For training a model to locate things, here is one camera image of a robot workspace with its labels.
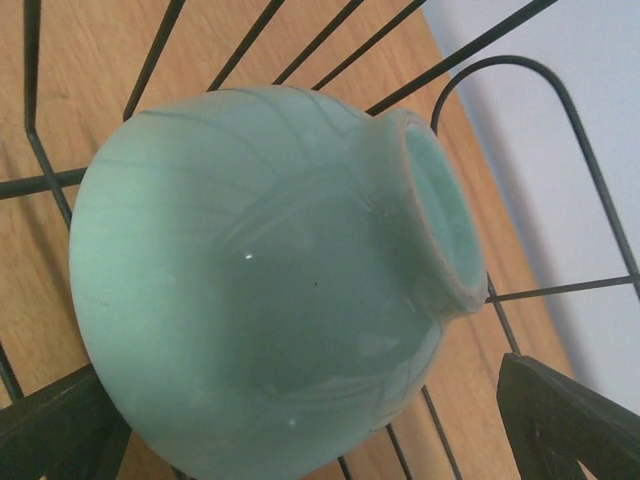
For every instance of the black wire dish rack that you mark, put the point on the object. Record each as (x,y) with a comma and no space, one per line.
(544,133)

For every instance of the pale green bowl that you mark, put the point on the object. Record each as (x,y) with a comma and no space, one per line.
(262,276)

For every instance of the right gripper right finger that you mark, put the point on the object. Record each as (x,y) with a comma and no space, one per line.
(558,429)

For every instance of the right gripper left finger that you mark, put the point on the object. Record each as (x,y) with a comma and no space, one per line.
(69,429)

